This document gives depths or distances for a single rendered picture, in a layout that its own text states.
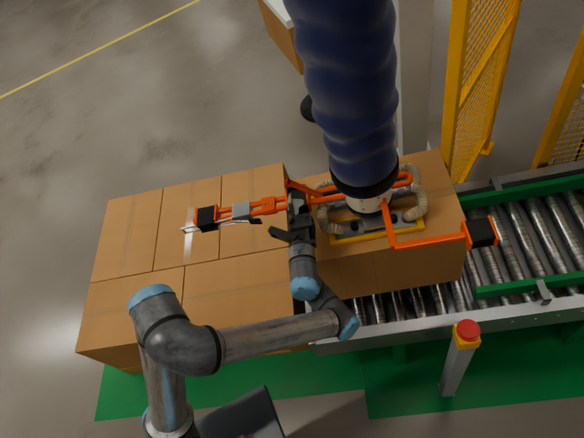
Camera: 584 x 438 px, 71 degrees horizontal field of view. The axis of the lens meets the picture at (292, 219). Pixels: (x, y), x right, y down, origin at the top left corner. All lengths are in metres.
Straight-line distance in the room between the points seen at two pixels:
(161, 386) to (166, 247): 1.34
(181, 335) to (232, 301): 1.18
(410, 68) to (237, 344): 1.79
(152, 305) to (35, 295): 2.74
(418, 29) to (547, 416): 1.97
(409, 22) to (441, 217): 1.06
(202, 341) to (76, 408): 2.21
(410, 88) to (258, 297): 1.42
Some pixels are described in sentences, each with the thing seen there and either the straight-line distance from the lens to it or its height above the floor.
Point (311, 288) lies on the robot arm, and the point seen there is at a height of 1.24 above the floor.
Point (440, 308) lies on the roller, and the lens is 1.97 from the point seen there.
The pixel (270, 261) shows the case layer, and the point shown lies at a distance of 2.17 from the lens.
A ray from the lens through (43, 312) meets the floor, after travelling 3.61.
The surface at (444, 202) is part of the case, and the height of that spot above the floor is 1.08.
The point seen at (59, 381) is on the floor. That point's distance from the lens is 3.28.
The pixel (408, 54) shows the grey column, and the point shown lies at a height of 0.98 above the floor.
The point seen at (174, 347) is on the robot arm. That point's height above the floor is 1.57.
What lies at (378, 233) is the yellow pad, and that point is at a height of 1.10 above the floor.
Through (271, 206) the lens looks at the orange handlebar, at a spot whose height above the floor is 1.22.
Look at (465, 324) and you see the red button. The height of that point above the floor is 1.04.
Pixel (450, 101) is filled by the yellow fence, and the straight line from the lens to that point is 1.86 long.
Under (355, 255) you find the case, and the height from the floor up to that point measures 1.07.
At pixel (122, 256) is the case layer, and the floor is 0.54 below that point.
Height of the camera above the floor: 2.39
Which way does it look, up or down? 55 degrees down
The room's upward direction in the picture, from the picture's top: 25 degrees counter-clockwise
